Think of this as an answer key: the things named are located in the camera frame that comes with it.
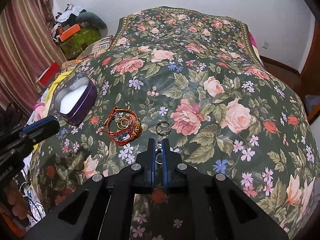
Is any small silver ring charm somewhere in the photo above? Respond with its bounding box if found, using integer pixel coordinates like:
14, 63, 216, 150
155, 140, 163, 165

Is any striped red curtain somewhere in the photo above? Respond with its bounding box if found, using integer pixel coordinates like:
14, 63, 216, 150
1, 0, 66, 116

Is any orange shoe box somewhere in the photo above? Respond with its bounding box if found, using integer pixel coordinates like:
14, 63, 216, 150
59, 24, 81, 42

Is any white wall socket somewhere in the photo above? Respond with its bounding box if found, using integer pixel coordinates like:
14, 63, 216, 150
262, 42, 269, 49

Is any purple heart jewelry box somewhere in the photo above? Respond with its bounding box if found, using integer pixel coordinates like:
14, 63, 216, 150
53, 76, 98, 126

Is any grey green pillow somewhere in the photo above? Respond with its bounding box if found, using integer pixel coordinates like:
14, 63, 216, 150
75, 11, 107, 29

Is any white clothes pile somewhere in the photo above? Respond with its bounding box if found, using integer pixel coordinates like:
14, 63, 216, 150
56, 4, 86, 23

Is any striped patchwork quilt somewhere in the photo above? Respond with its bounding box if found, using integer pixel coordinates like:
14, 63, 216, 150
61, 35, 115, 71

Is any green patterned storage box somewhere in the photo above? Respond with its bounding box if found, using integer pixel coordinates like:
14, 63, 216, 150
60, 26, 101, 60

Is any red braided bracelet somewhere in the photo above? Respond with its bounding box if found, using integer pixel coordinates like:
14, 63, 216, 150
102, 106, 142, 146

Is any dark metal bangle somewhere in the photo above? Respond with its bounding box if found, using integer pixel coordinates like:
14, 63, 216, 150
156, 120, 171, 137

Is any red white box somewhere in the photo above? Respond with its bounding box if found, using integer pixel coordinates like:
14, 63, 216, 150
36, 62, 61, 87

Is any yellow blanket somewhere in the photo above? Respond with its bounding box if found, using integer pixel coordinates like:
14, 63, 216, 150
32, 69, 74, 151

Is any floral green bedspread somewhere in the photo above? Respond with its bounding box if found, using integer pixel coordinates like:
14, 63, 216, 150
30, 7, 319, 239

